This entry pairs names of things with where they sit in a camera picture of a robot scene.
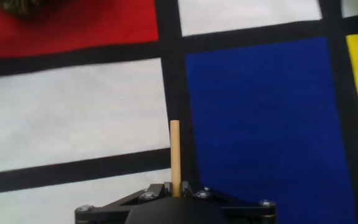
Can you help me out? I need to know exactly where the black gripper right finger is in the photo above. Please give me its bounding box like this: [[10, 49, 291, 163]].
[[181, 181, 278, 224]]

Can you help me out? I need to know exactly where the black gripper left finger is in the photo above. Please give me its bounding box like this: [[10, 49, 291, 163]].
[[75, 182, 172, 224]]

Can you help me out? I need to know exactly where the short wooden stick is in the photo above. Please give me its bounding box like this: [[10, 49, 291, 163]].
[[170, 119, 182, 198]]

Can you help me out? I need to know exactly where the antique brown brass rotary phone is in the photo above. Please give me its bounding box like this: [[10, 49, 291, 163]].
[[0, 0, 45, 18]]

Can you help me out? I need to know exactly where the Mondrian pattern tablecloth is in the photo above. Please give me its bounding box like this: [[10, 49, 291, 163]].
[[0, 0, 358, 224]]

